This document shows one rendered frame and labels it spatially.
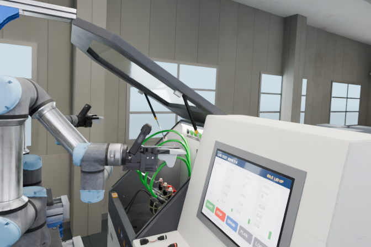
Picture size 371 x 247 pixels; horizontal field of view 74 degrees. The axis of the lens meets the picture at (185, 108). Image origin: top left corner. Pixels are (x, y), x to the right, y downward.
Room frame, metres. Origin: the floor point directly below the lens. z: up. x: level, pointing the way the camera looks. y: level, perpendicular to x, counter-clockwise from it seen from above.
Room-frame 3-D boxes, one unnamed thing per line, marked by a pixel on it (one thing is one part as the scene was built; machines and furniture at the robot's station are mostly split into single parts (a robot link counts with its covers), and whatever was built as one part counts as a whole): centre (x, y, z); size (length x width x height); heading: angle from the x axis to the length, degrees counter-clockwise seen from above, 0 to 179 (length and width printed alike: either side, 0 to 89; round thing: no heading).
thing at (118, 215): (1.40, 0.35, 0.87); 0.62 x 0.04 x 0.16; 26
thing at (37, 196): (0.90, 0.58, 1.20); 0.13 x 0.12 x 0.14; 7
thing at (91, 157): (0.80, 0.30, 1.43); 0.11 x 0.08 x 0.09; 97
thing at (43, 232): (0.91, 0.58, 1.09); 0.15 x 0.15 x 0.10
